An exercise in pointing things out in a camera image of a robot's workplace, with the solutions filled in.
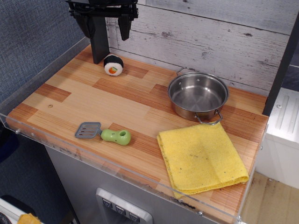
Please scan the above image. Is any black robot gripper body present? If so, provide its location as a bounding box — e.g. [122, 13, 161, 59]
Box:
[66, 0, 138, 20]

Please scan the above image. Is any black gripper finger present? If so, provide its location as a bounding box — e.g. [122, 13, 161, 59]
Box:
[118, 16, 131, 41]
[75, 15, 94, 39]

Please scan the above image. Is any green handled grey spatula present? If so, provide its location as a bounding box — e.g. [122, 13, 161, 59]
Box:
[75, 122, 131, 146]

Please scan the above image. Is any plush sushi roll toy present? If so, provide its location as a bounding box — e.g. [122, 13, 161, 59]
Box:
[104, 55, 124, 76]

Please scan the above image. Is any stainless steel pot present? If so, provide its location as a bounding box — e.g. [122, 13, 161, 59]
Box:
[167, 67, 229, 126]

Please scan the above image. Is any clear acrylic table guard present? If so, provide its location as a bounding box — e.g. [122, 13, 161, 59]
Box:
[0, 37, 269, 224]

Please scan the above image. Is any yellow folded cloth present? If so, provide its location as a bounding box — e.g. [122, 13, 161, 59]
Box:
[157, 123, 249, 199]

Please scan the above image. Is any grey toy fridge cabinet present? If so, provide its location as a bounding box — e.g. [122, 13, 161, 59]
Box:
[44, 146, 225, 224]

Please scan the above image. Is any silver dispenser button panel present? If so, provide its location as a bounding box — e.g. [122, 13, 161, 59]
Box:
[96, 188, 153, 224]

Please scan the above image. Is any yellow object bottom left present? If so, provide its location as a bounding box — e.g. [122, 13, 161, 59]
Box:
[17, 213, 42, 224]

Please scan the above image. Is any white side cabinet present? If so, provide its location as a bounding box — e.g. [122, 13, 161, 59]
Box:
[256, 88, 299, 188]

